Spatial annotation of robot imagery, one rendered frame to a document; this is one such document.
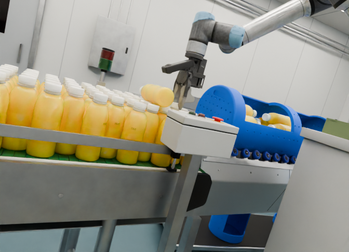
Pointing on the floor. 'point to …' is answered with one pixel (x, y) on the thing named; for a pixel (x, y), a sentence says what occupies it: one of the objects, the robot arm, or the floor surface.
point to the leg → (189, 234)
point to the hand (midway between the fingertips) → (176, 105)
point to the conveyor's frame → (87, 197)
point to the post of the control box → (179, 202)
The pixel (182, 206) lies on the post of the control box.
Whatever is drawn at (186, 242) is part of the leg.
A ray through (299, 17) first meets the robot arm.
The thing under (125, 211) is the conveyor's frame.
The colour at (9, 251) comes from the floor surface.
